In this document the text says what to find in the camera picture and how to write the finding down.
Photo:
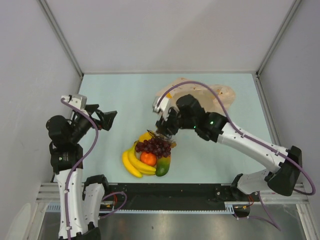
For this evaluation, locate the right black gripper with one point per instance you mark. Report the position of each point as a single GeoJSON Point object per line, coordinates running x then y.
{"type": "Point", "coordinates": [162, 125]}

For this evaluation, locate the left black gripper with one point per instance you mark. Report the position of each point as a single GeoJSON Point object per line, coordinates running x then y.
{"type": "Point", "coordinates": [106, 118]}

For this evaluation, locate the translucent peach plastic bag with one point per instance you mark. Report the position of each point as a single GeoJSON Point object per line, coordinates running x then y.
{"type": "Point", "coordinates": [207, 100]}

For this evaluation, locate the dark red fake grape bunch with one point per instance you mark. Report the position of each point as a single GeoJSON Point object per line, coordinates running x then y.
{"type": "Point", "coordinates": [158, 145]}

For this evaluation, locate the yellow fake bell pepper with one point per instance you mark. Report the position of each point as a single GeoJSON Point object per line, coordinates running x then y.
{"type": "Point", "coordinates": [145, 137]}

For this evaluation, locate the green fake fruit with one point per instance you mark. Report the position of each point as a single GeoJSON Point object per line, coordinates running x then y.
{"type": "Point", "coordinates": [162, 166]}

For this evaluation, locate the yellow fake banana bunch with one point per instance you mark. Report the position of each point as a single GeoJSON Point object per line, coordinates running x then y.
{"type": "Point", "coordinates": [134, 166]}

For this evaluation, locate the fake orange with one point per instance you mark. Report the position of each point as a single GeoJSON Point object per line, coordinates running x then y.
{"type": "Point", "coordinates": [148, 158]}

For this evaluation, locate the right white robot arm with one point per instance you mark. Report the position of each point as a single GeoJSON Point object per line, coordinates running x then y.
{"type": "Point", "coordinates": [282, 165]}

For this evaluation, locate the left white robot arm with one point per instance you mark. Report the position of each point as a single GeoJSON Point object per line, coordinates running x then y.
{"type": "Point", "coordinates": [79, 201]}

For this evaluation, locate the cream round plate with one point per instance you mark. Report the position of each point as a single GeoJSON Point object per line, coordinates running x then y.
{"type": "Point", "coordinates": [150, 157]}

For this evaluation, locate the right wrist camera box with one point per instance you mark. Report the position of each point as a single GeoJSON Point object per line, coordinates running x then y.
{"type": "Point", "coordinates": [162, 106]}

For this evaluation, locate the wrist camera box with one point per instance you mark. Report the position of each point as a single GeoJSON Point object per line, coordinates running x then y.
{"type": "Point", "coordinates": [162, 106]}
{"type": "Point", "coordinates": [77, 101]}

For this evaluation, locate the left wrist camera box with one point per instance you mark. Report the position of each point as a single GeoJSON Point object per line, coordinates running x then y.
{"type": "Point", "coordinates": [77, 101]}

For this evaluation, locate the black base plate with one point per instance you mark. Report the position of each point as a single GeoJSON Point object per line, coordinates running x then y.
{"type": "Point", "coordinates": [178, 196]}

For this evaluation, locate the aluminium frame rail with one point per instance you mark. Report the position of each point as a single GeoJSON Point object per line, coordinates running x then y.
{"type": "Point", "coordinates": [49, 192]}

